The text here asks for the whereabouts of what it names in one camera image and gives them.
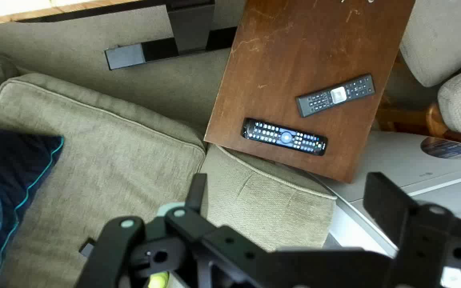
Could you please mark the black remote with blue buttons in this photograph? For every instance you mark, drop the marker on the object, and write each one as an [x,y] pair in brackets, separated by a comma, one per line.
[284,137]

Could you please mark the white portable air conditioner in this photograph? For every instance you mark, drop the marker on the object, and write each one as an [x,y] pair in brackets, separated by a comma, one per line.
[401,165]

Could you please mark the dark blue pillow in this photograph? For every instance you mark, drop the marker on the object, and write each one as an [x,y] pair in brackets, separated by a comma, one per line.
[7,177]

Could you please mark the brown wooden side table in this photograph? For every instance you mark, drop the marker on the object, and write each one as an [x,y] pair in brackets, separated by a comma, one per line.
[305,53]

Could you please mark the grey-beige fabric sofa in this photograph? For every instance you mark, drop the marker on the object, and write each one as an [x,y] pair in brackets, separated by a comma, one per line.
[119,161]

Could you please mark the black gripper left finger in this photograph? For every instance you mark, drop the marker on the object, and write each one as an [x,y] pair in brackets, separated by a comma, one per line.
[196,193]

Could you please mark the grey remote with silver centre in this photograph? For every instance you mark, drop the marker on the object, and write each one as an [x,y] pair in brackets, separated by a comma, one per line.
[337,95]

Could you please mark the light wooden robot platform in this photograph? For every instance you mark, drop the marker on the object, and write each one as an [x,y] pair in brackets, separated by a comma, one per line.
[39,10]

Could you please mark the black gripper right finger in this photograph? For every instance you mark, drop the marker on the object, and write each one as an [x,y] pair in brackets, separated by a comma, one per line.
[388,202]

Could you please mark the yellow-green tennis ball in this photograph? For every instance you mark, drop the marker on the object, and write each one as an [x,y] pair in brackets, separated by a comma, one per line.
[159,279]

